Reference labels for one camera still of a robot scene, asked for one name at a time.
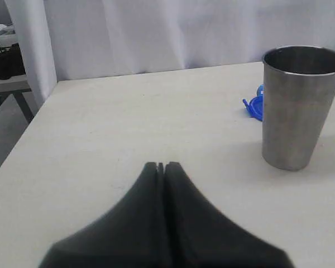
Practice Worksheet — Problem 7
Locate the stainless steel tumbler cup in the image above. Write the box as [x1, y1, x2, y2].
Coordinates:
[262, 46, 335, 171]

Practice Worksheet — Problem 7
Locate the blue plastic lid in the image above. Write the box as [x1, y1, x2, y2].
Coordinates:
[242, 84, 264, 122]

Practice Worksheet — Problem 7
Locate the black item on side table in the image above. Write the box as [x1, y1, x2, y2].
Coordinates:
[0, 24, 27, 82]

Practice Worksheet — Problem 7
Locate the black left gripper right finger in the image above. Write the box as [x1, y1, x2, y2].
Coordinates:
[164, 162, 294, 267]

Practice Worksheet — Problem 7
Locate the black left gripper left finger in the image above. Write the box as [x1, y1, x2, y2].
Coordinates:
[40, 162, 168, 267]

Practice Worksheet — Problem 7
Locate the grey side table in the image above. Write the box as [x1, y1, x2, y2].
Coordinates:
[0, 75, 34, 124]

